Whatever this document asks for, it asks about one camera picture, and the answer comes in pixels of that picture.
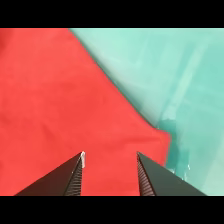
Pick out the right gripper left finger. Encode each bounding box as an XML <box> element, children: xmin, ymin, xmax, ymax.
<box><xmin>15</xmin><ymin>150</ymin><xmax>86</xmax><ymax>197</ymax></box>

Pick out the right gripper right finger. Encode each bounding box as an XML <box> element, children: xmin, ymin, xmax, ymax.
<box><xmin>136</xmin><ymin>151</ymin><xmax>207</xmax><ymax>197</ymax></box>

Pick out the red T-shirt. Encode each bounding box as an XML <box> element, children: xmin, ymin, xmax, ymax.
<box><xmin>0</xmin><ymin>27</ymin><xmax>172</xmax><ymax>197</ymax></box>

